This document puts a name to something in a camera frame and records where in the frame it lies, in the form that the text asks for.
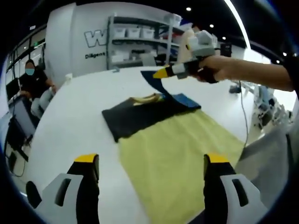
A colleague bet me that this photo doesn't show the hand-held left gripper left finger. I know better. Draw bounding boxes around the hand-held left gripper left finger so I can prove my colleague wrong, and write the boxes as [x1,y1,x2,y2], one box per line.
[42,153,100,224]

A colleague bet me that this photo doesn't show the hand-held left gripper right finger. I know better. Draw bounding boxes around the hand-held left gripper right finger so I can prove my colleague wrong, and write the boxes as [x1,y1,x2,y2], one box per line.
[203,153,268,224]

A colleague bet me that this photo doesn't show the yellow blue black garment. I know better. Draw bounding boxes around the yellow blue black garment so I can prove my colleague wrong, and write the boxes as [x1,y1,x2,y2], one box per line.
[101,69,246,224]

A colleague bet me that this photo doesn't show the person's right hand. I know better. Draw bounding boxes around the person's right hand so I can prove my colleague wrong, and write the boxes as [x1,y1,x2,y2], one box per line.
[195,56,226,84]

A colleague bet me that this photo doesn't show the black monitor on stand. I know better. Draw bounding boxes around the black monitor on stand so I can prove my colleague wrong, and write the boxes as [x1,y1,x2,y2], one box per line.
[220,42,234,57]

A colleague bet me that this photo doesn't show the grey metal shelf unit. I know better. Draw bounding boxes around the grey metal shelf unit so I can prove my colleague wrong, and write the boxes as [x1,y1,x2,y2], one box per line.
[107,14,196,70]

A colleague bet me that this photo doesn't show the translucent storage bin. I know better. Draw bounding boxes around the translucent storage bin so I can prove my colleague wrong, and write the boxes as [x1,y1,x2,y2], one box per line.
[164,13,182,27]

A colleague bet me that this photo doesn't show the ceiling light strip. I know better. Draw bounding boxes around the ceiling light strip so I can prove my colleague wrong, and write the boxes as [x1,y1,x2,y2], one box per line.
[222,0,252,50]

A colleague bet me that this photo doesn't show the grey chair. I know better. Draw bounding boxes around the grey chair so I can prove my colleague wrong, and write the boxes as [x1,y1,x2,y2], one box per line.
[235,125,295,212]

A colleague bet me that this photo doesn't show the dark desktop monitor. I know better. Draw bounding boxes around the dark desktop monitor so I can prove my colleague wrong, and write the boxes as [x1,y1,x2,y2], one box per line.
[8,97,36,142]

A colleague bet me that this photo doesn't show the thin grey cable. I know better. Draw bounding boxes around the thin grey cable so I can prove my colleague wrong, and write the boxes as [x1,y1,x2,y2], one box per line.
[237,80,249,148]

